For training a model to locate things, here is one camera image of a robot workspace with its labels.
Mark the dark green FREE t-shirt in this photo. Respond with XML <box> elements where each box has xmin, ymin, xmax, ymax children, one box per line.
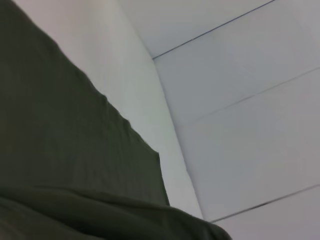
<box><xmin>0</xmin><ymin>0</ymin><xmax>232</xmax><ymax>240</ymax></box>

